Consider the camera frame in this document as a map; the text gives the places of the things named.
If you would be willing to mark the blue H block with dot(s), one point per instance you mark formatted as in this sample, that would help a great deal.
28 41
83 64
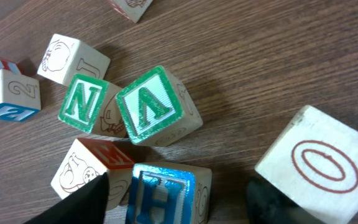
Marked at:
166 192

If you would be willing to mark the green-edged white block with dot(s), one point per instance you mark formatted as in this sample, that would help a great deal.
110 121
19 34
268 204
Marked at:
88 158

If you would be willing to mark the red-sided block centre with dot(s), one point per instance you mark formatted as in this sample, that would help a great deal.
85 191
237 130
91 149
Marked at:
66 56

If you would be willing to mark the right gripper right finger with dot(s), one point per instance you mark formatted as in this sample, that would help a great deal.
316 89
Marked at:
267 205

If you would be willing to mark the teal-sided circle block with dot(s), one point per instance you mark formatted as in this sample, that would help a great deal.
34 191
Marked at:
314 162

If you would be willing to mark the blue-sided block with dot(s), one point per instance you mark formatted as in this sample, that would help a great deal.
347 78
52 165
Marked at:
19 96

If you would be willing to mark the green N block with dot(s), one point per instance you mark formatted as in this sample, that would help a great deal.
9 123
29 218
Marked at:
90 106

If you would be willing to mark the green V block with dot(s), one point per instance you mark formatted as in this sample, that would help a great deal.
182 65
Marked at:
157 109

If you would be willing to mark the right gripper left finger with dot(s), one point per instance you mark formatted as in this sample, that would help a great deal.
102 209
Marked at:
86 205

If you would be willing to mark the red-edged white block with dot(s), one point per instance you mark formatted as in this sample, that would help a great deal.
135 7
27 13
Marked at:
130 9

